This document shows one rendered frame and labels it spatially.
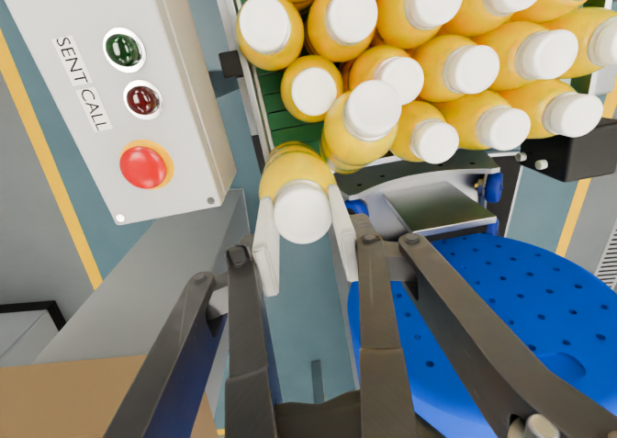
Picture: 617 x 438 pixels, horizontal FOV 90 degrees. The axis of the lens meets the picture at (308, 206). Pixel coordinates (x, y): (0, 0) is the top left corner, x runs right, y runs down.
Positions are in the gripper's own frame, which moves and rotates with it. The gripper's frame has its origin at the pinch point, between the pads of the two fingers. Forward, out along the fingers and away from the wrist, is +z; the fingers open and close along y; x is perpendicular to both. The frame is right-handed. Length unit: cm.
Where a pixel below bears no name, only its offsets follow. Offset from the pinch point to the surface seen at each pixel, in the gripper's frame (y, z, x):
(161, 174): -11.1, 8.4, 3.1
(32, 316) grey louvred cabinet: -144, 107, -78
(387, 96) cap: 7.3, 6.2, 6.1
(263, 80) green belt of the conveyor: -2.7, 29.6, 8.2
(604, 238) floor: 154, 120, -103
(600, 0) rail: 36.5, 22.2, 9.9
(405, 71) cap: 10.6, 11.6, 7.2
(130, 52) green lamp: -9.9, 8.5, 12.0
